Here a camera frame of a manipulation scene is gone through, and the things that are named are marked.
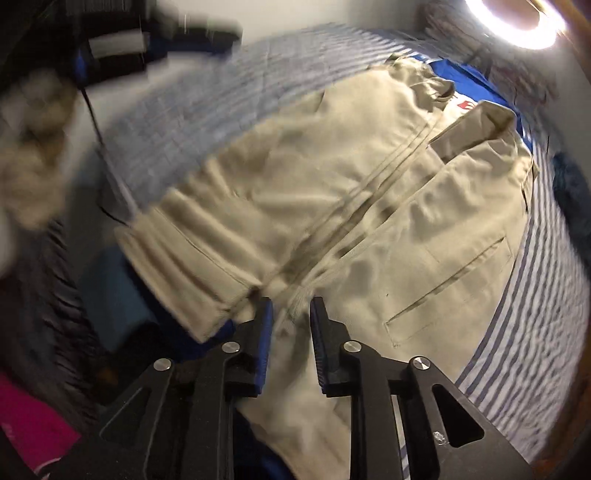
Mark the blue checked bed sheet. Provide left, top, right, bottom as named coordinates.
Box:
left=422, top=2, right=566, bottom=139

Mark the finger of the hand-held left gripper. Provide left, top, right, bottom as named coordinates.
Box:
left=148, top=16, right=245, bottom=63

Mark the pink cloth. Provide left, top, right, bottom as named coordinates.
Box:
left=0, top=369, right=81, bottom=467

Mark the blue striped blanket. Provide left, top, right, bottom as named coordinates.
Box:
left=99, top=23, right=591, bottom=462

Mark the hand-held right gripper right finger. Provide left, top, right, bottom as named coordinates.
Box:
left=309, top=296, right=536, bottom=480

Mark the ring light on tripod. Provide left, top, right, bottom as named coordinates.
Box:
left=464, top=0, right=561, bottom=51

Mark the beige and blue work jacket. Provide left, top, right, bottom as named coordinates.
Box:
left=113, top=53, right=541, bottom=480

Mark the person's left hand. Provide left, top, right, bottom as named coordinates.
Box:
left=0, top=69, right=79, bottom=232

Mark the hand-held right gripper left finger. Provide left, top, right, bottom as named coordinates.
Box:
left=99, top=296, right=275, bottom=480

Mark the black cord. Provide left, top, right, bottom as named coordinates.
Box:
left=78, top=85, right=139, bottom=222

